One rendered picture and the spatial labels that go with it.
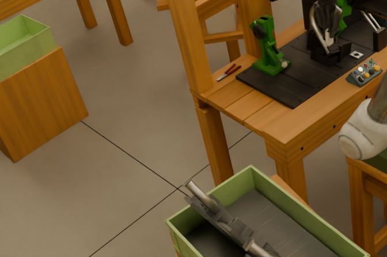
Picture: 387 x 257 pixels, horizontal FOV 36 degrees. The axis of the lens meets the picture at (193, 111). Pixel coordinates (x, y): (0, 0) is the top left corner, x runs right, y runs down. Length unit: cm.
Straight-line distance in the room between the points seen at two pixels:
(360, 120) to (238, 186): 56
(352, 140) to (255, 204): 48
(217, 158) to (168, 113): 123
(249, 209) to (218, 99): 72
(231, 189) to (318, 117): 54
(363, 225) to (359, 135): 71
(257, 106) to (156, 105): 181
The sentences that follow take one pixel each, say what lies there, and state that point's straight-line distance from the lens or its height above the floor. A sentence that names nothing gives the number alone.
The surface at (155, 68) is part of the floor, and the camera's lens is 489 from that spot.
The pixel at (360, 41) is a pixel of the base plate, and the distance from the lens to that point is 310.
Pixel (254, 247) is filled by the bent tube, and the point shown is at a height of 117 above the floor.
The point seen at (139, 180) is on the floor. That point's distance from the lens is 388.
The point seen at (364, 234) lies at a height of 40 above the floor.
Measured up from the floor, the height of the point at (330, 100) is 90.
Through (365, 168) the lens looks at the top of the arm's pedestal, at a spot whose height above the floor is 84.
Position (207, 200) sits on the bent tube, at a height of 112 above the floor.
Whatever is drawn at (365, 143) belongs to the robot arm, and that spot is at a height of 113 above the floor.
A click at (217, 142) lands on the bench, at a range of 315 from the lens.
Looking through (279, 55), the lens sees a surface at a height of 99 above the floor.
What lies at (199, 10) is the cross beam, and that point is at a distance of 287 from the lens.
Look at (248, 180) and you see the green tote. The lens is 238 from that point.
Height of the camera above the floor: 256
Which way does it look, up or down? 37 degrees down
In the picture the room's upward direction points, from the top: 15 degrees counter-clockwise
